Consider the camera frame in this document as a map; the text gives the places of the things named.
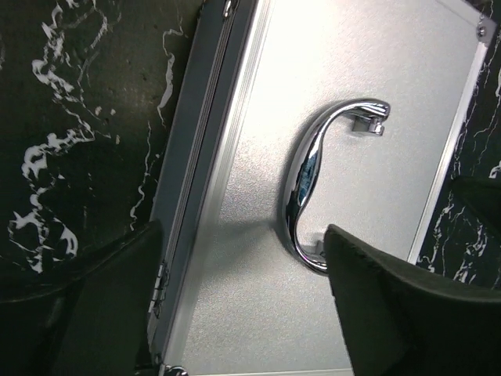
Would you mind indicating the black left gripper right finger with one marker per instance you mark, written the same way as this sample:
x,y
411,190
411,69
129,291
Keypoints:
x,y
399,319

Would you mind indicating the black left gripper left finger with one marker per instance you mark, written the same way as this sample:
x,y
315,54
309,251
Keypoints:
x,y
86,317

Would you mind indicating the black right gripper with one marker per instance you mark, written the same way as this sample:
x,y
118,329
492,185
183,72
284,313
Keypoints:
x,y
481,196

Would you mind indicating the grey metal case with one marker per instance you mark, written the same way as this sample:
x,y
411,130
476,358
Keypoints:
x,y
292,116

